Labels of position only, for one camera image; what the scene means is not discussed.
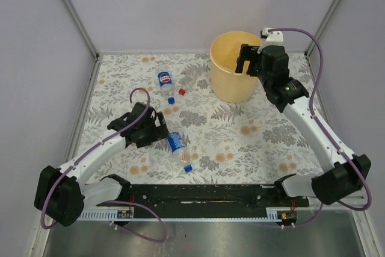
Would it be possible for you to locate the clear bottle red cap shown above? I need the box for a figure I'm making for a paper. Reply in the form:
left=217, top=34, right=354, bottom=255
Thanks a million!
left=178, top=63, right=211, bottom=96

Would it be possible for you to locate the blue label bottle blue cap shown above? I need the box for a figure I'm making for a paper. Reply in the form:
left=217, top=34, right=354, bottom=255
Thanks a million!
left=167, top=131, right=193, bottom=173

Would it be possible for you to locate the Pepsi label plastic bottle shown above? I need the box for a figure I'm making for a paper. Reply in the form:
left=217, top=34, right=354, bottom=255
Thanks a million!
left=156, top=66, right=175, bottom=105

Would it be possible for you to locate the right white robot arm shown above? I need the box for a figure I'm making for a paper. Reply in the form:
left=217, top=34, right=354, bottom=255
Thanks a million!
left=235, top=44, right=371, bottom=209

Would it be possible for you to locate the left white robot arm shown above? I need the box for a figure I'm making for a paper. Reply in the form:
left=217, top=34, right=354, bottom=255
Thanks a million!
left=34, top=102, right=169, bottom=227

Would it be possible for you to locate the yellow plastic bin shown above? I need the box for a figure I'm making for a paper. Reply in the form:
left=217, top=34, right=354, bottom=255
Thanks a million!
left=210, top=31, right=262, bottom=103

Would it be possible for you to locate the floral patterned table mat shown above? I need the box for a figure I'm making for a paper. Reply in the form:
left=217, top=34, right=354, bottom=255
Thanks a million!
left=79, top=54, right=321, bottom=184

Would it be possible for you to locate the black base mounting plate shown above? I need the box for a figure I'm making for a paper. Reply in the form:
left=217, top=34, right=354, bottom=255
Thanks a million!
left=115, top=183, right=310, bottom=219

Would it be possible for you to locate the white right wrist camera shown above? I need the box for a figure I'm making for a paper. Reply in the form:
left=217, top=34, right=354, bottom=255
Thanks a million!
left=260, top=28, right=283, bottom=49

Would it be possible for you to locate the right aluminium frame post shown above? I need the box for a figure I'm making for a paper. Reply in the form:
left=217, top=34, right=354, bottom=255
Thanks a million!
left=314, top=0, right=343, bottom=42

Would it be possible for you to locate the aluminium frame post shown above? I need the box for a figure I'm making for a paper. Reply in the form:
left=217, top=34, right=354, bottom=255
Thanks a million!
left=314, top=0, right=343, bottom=42
left=60, top=0, right=99, bottom=60

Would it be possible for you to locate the white slotted cable duct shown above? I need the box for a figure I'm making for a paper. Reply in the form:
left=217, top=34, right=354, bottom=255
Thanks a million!
left=78, top=206, right=298, bottom=224

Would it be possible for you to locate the left aluminium frame post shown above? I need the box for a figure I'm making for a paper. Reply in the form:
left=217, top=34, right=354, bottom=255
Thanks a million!
left=60, top=0, right=99, bottom=60

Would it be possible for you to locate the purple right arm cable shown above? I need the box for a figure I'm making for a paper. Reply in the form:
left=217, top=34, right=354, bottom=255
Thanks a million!
left=252, top=27, right=372, bottom=229

